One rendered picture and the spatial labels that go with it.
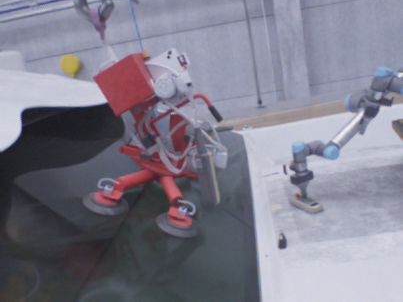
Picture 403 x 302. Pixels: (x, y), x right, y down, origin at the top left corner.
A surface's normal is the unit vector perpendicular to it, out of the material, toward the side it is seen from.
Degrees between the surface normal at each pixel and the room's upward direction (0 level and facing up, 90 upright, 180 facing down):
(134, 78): 90
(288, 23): 90
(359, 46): 90
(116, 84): 90
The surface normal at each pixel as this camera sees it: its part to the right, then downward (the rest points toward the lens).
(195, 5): -0.07, 0.28
